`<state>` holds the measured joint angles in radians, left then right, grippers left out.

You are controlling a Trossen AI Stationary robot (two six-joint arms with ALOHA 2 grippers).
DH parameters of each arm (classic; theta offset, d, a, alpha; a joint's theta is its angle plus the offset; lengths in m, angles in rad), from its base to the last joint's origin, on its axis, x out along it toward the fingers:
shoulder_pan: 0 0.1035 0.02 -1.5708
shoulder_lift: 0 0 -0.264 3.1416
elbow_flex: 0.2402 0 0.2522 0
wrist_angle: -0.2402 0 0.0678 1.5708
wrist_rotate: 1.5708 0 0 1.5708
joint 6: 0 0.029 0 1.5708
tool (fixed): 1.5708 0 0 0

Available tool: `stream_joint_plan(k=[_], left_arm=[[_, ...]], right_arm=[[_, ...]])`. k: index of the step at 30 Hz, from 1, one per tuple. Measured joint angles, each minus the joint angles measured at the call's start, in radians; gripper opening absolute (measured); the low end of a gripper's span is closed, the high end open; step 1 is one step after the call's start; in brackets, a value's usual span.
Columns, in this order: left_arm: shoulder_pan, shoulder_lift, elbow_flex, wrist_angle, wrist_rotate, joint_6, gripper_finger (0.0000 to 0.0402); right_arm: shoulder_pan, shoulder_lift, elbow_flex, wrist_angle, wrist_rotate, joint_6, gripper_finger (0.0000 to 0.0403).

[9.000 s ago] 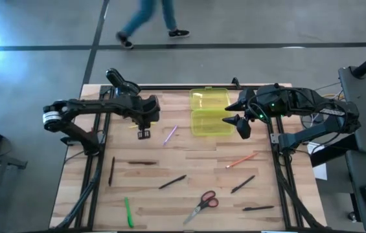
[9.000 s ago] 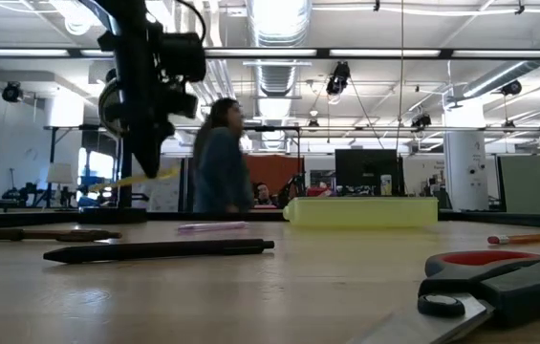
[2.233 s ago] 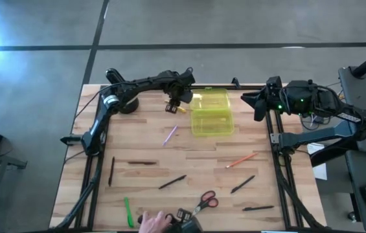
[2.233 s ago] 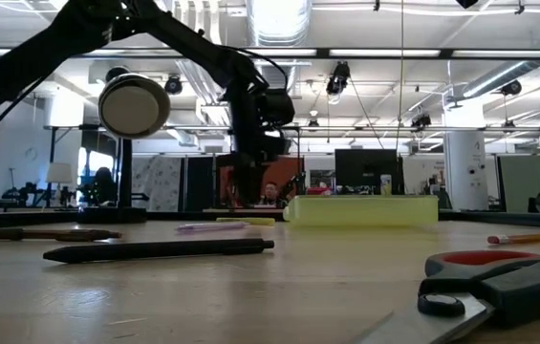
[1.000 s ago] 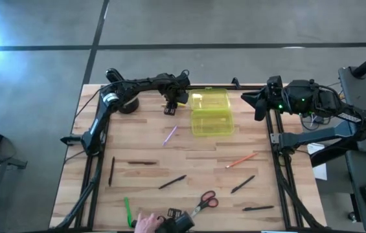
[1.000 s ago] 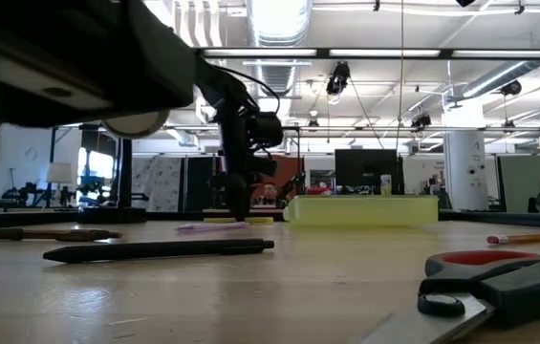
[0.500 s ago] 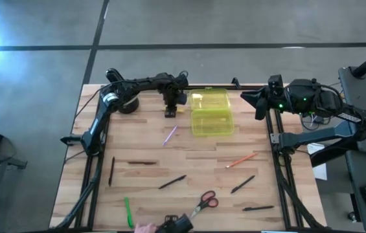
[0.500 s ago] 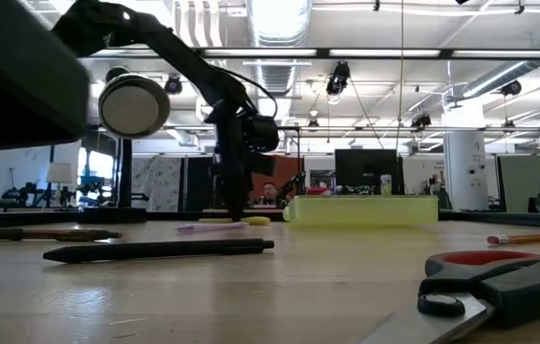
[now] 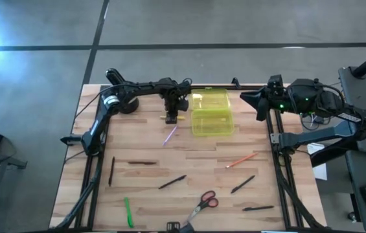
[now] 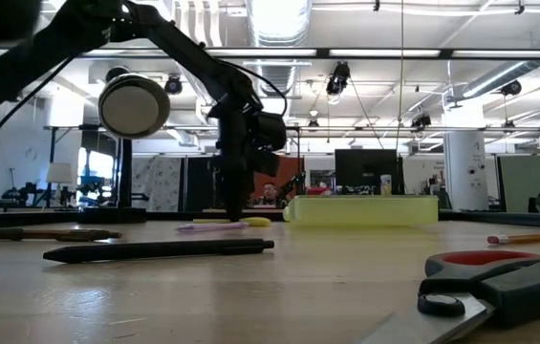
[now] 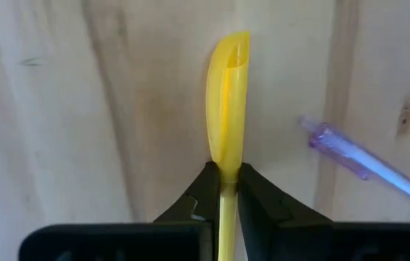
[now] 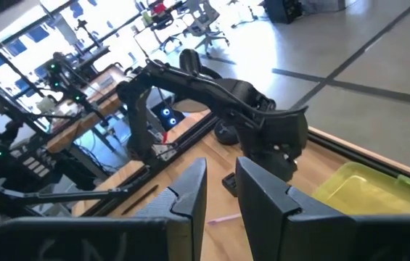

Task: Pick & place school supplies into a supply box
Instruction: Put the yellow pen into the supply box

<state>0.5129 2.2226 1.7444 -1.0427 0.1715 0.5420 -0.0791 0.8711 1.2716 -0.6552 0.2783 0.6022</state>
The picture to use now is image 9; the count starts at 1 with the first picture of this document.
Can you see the black click pen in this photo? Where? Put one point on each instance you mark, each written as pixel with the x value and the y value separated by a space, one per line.
pixel 258 208
pixel 172 182
pixel 243 184
pixel 111 171

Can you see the round white lamp on stand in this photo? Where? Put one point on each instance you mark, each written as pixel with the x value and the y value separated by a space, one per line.
pixel 114 76

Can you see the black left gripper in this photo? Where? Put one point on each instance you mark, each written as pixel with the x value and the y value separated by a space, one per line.
pixel 171 100

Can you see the orange pencil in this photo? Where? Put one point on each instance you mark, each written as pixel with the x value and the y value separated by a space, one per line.
pixel 241 160

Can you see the black device stand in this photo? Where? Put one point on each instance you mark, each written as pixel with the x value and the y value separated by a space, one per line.
pixel 7 161

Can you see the white paper sheet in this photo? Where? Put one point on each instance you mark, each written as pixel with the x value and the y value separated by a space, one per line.
pixel 320 171

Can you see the yellow-green transparent supply box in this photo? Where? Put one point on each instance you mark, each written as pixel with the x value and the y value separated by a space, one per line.
pixel 212 123

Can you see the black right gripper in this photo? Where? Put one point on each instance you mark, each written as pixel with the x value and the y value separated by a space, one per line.
pixel 280 100

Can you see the red and black scissors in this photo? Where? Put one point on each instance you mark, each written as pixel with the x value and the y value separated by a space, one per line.
pixel 201 207

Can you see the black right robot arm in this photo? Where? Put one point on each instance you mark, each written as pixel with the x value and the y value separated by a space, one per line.
pixel 315 137

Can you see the green highlighter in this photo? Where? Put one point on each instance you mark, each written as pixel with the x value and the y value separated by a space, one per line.
pixel 129 212

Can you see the black caster wheel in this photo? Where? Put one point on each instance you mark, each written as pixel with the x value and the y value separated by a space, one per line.
pixel 352 217

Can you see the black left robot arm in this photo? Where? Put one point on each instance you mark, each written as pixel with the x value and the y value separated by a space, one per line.
pixel 144 87

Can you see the purple pen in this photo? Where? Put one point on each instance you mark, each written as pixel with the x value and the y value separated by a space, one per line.
pixel 169 135

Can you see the small black box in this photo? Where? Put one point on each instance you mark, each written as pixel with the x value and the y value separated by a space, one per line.
pixel 173 226

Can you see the brown pen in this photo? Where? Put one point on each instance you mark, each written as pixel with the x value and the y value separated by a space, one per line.
pixel 142 162

